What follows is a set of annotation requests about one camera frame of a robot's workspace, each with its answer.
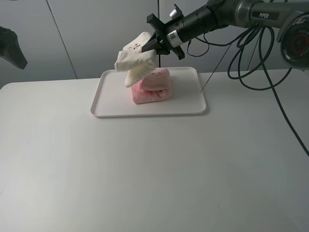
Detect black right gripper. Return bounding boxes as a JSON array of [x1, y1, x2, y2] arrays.
[[141, 14, 185, 60]]

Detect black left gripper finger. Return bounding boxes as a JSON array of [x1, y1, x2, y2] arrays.
[[0, 27, 28, 70]]

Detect cream white towel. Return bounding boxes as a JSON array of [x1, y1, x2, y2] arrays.
[[114, 32, 157, 87]]

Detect pink towel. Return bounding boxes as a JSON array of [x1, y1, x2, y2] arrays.
[[131, 69, 170, 104]]

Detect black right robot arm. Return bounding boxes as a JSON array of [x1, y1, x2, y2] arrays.
[[141, 0, 309, 68]]

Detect white rectangular plastic tray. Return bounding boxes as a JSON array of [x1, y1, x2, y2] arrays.
[[90, 67, 207, 118]]

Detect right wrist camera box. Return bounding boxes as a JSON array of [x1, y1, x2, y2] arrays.
[[169, 4, 183, 19]]

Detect black right camera cable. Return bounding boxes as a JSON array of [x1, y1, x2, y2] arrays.
[[187, 23, 309, 157]]

